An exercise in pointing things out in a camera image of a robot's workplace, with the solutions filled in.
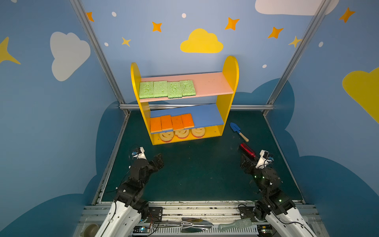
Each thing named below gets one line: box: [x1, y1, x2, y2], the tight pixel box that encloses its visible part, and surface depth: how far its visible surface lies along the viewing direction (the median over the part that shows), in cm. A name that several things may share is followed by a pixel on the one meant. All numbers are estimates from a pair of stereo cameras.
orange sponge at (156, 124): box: [150, 116, 163, 134], surface depth 95 cm
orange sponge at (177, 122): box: [170, 115, 185, 131], surface depth 95 cm
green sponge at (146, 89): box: [139, 80, 155, 99], surface depth 74 cm
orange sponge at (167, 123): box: [160, 115, 174, 132], surface depth 95 cm
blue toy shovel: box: [229, 121, 250, 143], surface depth 113 cm
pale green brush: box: [218, 218, 253, 233], surface depth 73 cm
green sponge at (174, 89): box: [166, 81, 183, 99], surface depth 75 cm
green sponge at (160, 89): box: [152, 80, 168, 98], surface depth 75 cm
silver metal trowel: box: [152, 217, 214, 233], surface depth 72 cm
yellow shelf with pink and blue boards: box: [130, 55, 240, 146], surface depth 86 cm
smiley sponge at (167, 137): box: [159, 130, 175, 143], surface depth 103 cm
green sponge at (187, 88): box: [179, 79, 196, 97], surface depth 76 cm
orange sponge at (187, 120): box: [180, 113, 195, 129], surface depth 98 cm
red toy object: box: [239, 142, 257, 158], surface depth 98 cm
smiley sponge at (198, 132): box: [190, 127, 206, 138], surface depth 106 cm
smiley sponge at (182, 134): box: [173, 128, 190, 140], surface depth 106 cm
